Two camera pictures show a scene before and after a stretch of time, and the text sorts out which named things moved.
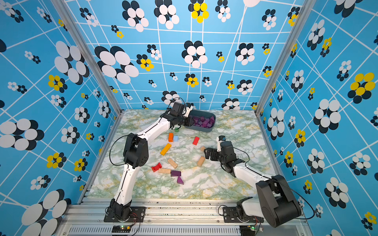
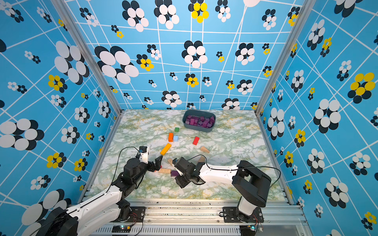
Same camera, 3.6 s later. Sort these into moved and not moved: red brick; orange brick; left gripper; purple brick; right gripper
Moved: right gripper; left gripper
Not moved: red brick; orange brick; purple brick
